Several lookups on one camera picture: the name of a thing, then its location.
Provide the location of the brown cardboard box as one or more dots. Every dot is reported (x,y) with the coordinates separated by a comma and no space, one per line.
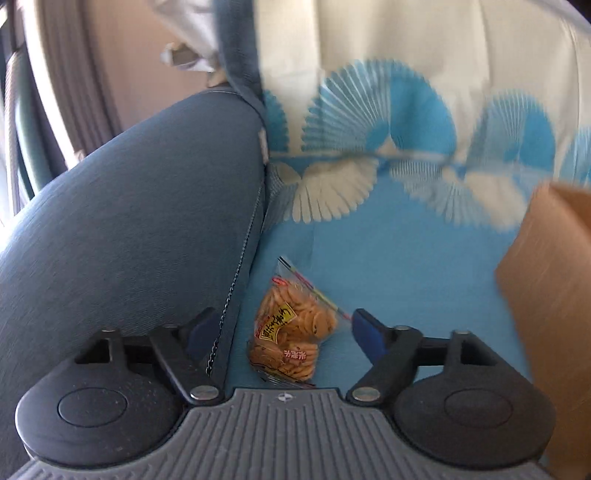
(549,277)

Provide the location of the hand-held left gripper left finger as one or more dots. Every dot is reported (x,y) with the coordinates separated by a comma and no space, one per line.
(203,330)

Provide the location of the blue fabric sofa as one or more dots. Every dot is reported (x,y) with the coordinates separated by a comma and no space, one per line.
(129,207)

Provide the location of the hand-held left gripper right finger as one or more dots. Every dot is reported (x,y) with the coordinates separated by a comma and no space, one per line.
(367,334)

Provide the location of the pale blue sheet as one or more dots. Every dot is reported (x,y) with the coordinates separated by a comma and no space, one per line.
(189,41)

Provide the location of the clear bag of brown crackers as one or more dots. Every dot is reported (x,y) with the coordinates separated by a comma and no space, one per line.
(291,332)

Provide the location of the grey curtain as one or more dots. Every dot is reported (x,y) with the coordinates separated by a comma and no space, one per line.
(60,92)

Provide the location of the blue white fan-print cloth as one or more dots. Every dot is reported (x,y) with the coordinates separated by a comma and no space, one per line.
(392,230)

